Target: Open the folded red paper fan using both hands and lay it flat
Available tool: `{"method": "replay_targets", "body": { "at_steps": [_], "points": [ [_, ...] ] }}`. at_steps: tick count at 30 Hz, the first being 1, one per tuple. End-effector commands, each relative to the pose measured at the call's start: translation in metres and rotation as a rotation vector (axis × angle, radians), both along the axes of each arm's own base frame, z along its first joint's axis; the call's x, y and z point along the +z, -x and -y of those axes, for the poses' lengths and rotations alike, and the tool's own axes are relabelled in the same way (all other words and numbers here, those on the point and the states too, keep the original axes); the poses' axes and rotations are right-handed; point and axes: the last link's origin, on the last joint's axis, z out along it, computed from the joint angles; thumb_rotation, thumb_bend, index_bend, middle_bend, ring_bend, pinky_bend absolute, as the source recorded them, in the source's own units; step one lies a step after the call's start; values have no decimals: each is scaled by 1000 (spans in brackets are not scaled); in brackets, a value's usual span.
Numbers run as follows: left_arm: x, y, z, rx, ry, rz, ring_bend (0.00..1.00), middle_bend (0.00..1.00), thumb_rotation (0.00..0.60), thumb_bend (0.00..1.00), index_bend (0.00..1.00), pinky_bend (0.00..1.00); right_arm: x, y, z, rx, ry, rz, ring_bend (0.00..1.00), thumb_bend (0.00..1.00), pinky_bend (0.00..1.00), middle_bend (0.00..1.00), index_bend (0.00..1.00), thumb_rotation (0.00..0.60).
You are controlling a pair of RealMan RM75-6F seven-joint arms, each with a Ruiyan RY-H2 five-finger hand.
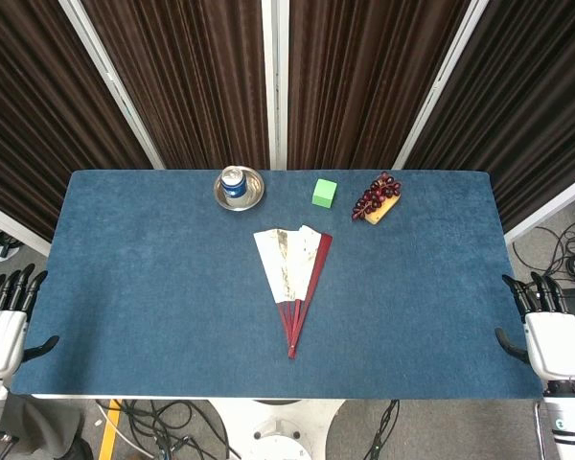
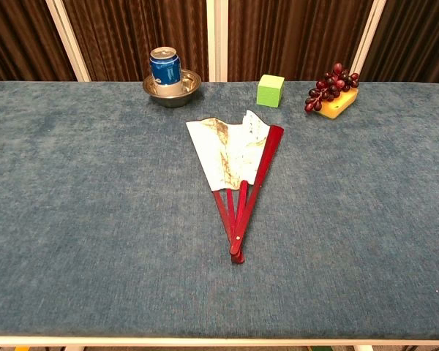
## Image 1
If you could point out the white partition base rail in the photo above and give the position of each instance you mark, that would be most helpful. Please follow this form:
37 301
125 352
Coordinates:
546 213
14 227

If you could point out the red ribbed paper folding fan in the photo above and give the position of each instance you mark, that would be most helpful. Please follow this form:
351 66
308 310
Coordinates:
287 263

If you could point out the brown pleated curtain panel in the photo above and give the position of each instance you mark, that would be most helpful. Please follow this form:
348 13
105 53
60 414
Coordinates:
522 110
187 81
33 110
364 81

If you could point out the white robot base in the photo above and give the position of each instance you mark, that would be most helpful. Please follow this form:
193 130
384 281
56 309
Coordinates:
278 431

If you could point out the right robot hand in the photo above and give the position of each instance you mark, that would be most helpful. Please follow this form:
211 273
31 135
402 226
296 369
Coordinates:
553 345

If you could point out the green cube block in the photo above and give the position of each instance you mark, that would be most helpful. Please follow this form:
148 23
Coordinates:
325 194

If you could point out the round metal bowl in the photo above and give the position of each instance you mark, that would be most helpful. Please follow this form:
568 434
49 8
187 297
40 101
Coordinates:
254 191

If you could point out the dark red grape bunch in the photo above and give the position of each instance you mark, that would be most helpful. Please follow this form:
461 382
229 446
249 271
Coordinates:
374 196

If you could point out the blue table cloth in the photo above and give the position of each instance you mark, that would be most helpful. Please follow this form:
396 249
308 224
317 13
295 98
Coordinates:
148 287

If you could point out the blue silver drink can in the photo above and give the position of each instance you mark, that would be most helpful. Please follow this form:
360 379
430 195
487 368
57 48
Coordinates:
233 184

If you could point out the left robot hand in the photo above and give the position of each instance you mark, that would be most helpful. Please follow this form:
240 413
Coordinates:
0 335

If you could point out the yellow floor tape strip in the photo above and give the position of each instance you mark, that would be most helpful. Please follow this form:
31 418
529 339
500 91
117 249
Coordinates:
109 431

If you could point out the white partition frame post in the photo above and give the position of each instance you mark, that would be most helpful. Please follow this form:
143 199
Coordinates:
436 91
275 81
115 91

